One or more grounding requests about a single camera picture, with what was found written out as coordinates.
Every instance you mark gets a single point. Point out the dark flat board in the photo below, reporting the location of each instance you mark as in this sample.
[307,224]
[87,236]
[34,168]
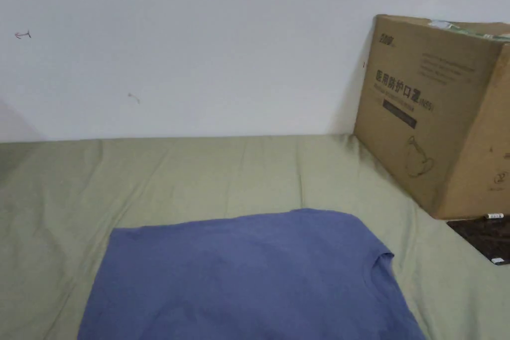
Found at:
[484,238]

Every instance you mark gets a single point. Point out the blue shirt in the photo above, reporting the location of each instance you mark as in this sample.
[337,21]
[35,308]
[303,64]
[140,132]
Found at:
[247,276]

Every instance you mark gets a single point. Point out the bed with pale green sheet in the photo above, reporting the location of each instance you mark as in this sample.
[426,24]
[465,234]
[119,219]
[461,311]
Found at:
[159,180]

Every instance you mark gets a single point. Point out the brown cardboard carton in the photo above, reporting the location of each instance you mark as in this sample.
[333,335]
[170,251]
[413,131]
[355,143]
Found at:
[430,117]

